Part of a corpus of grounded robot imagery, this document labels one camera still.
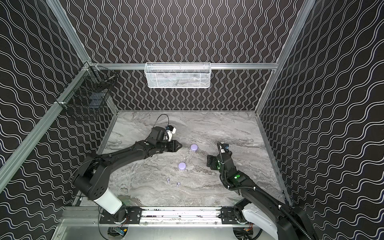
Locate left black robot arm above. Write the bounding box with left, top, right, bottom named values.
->
left=73, top=127, right=183, bottom=222

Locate black corrugated cable conduit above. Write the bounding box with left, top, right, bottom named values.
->
left=216, top=141, right=316, bottom=240

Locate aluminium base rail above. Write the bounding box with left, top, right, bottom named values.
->
left=59, top=205, right=301, bottom=227

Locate white wire mesh basket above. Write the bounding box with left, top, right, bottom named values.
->
left=144, top=62, right=212, bottom=89

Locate purple earbud charging case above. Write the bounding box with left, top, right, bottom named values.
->
left=191, top=144, right=199, bottom=151

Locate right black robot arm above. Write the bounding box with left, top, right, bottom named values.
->
left=207, top=152, right=319, bottom=240

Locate black wire basket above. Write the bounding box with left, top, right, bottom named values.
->
left=61, top=66, right=118, bottom=122

